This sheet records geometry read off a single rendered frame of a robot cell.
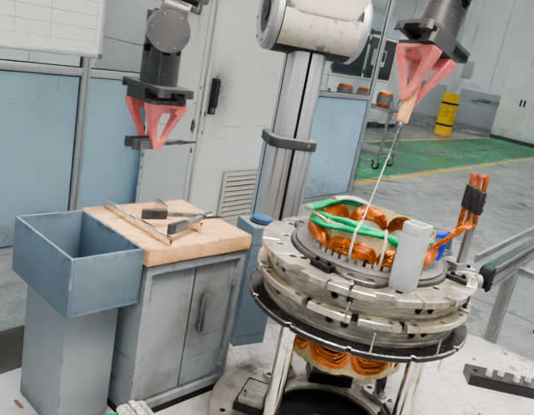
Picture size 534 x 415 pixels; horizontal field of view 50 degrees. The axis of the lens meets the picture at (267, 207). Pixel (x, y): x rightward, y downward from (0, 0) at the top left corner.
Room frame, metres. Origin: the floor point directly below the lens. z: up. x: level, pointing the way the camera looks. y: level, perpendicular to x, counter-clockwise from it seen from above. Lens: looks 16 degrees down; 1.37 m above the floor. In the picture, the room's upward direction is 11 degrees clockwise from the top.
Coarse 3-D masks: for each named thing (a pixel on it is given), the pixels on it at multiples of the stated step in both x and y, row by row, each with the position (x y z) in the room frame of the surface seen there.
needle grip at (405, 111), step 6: (408, 84) 0.83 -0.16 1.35; (420, 84) 0.82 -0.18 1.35; (414, 96) 0.81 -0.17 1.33; (402, 102) 0.82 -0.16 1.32; (408, 102) 0.81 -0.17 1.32; (414, 102) 0.81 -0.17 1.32; (402, 108) 0.81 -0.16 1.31; (408, 108) 0.81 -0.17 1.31; (402, 114) 0.80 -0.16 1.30; (408, 114) 0.81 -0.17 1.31; (396, 120) 0.81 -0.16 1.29; (402, 120) 0.80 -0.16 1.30; (408, 120) 0.81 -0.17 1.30
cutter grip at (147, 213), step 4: (144, 208) 0.82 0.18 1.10; (148, 208) 0.82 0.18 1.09; (152, 208) 0.82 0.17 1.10; (156, 208) 0.83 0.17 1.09; (160, 208) 0.83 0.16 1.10; (164, 208) 0.83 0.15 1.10; (144, 212) 0.81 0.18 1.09; (148, 212) 0.81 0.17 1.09; (152, 212) 0.82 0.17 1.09; (156, 212) 0.82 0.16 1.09; (160, 212) 0.82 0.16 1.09; (164, 212) 0.83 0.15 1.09; (144, 216) 0.81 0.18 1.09; (148, 216) 0.81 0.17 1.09; (152, 216) 0.82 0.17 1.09; (156, 216) 0.82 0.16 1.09; (160, 216) 0.82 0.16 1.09; (164, 216) 0.83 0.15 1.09
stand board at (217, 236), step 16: (96, 208) 0.86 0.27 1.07; (128, 208) 0.89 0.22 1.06; (176, 208) 0.94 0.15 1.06; (192, 208) 0.96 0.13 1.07; (112, 224) 0.80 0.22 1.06; (128, 224) 0.82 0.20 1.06; (160, 224) 0.84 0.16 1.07; (208, 224) 0.89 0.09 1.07; (224, 224) 0.90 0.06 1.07; (144, 240) 0.76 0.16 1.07; (176, 240) 0.79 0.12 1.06; (192, 240) 0.80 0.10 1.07; (208, 240) 0.81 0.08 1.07; (224, 240) 0.83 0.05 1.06; (240, 240) 0.86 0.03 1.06; (144, 256) 0.73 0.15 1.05; (160, 256) 0.74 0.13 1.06; (176, 256) 0.76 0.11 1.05; (192, 256) 0.79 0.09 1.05
